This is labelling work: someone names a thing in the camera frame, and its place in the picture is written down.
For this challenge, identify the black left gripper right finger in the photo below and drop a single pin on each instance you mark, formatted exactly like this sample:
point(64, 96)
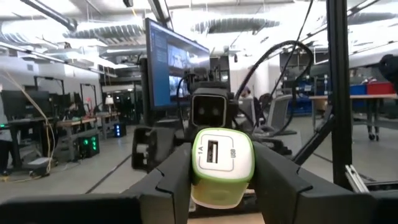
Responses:
point(286, 199)

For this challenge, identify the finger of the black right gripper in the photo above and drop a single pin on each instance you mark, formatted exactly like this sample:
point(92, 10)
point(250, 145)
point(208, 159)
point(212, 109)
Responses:
point(155, 146)
point(273, 144)

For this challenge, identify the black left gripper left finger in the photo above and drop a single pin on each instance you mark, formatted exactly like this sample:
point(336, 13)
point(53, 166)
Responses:
point(164, 199)

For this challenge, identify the green white USB charger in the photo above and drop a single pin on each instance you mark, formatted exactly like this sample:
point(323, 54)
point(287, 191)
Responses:
point(222, 155)

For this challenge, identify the grey office chair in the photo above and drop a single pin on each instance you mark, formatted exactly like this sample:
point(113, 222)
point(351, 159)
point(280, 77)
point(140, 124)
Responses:
point(278, 112)

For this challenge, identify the computer tower blue lights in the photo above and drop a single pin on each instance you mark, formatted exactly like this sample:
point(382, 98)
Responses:
point(119, 130)

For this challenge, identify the person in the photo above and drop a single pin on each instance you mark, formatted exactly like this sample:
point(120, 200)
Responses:
point(4, 140)
point(248, 102)

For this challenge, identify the small table lamp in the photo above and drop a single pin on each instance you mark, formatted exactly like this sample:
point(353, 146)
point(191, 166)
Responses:
point(109, 101)

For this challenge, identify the computer tower green lights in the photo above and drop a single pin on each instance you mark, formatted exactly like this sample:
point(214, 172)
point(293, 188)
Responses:
point(88, 145)

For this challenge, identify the flat computer monitor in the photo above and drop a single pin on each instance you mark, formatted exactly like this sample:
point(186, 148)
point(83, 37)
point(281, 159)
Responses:
point(161, 68)

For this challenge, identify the silver aluminium extrusion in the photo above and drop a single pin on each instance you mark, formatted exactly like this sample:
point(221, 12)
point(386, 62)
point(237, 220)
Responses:
point(356, 179)

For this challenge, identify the wooden workbench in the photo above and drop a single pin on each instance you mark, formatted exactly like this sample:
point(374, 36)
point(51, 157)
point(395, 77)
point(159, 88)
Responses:
point(76, 123)

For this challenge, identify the blue storage bin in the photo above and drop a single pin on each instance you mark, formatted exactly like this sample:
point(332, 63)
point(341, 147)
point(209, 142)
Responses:
point(358, 90)

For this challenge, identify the long wooden table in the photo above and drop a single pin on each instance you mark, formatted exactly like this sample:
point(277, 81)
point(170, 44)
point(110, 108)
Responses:
point(373, 97)

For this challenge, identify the red storage bin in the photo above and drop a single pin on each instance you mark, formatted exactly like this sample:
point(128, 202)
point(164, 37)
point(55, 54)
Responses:
point(381, 88)

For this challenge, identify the dark desk monitor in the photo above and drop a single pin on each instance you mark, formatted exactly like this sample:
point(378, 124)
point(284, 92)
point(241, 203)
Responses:
point(25, 104)

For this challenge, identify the black aluminium table frame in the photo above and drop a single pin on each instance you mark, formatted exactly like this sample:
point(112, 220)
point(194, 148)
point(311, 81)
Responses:
point(339, 93)

